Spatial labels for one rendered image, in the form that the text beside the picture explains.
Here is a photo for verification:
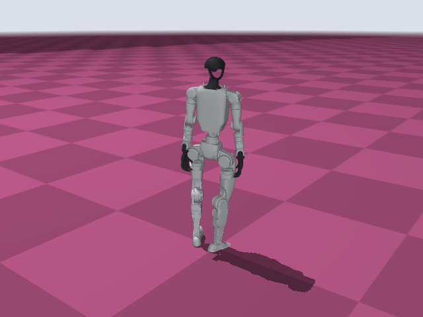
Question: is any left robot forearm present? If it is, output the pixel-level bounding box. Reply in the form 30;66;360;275
182;117;194;150

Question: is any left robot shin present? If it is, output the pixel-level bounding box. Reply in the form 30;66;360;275
191;189;202;236

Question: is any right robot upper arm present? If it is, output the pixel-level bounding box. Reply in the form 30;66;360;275
226;90;242;131

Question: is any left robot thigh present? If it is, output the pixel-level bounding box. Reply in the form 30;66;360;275
187;144;205;202

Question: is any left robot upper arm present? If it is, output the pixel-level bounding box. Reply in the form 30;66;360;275
186;87;198;125

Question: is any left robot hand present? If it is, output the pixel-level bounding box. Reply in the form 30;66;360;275
181;144;192;172

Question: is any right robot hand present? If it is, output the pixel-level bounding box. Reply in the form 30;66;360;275
233;151;245;178

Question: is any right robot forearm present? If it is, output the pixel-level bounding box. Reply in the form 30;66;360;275
233;120;245;156

